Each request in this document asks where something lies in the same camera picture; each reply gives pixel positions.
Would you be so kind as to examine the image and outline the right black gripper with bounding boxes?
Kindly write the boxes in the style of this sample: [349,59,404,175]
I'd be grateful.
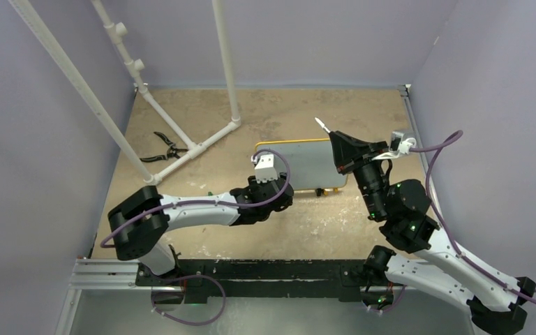
[329,131,389,219]

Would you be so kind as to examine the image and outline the green whiteboard marker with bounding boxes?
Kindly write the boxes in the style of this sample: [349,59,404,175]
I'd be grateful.
[314,117,331,134]

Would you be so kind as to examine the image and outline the yellow framed whiteboard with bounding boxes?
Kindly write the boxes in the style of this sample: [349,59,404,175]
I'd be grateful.
[255,138,348,197]

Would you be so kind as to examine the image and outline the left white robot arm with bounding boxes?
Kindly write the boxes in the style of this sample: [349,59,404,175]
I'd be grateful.
[100,173,295,285]

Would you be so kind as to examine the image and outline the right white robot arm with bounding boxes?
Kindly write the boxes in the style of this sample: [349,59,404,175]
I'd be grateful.
[329,131,536,334]

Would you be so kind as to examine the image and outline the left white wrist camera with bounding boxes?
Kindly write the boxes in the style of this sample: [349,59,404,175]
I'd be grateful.
[251,154,278,184]

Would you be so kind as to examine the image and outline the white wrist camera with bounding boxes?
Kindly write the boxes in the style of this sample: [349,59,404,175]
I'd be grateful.
[373,130,417,161]
[251,154,278,184]

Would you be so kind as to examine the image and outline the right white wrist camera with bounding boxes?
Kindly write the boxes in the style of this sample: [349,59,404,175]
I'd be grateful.
[373,130,417,161]

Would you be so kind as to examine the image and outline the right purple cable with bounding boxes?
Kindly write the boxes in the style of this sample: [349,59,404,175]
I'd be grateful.
[408,129,536,315]

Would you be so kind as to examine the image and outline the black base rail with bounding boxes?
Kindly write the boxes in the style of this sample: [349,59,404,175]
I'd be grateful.
[135,259,389,304]

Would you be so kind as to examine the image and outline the black handled pliers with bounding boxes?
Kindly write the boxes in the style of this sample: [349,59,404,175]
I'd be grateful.
[139,131,188,163]

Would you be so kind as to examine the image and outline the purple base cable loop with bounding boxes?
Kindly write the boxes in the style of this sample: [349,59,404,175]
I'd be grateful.
[150,274,228,327]

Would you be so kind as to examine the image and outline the white PVC pipe frame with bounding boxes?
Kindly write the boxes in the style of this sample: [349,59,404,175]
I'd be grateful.
[8,0,242,187]

